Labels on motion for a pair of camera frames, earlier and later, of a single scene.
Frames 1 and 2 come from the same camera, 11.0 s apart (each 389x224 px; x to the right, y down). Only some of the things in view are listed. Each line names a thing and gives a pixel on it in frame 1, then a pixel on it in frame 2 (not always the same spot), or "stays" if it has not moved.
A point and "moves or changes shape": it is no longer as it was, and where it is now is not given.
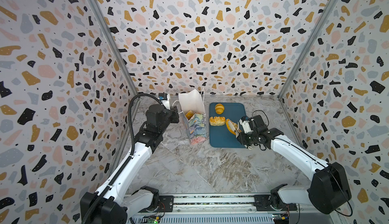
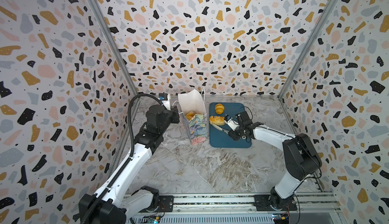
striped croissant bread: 232,126 moves or changes shape
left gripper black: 173,112 stays
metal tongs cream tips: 237,133 moves or changes shape
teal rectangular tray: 221,136 stays
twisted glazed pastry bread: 217,121 stays
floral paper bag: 191,104 stays
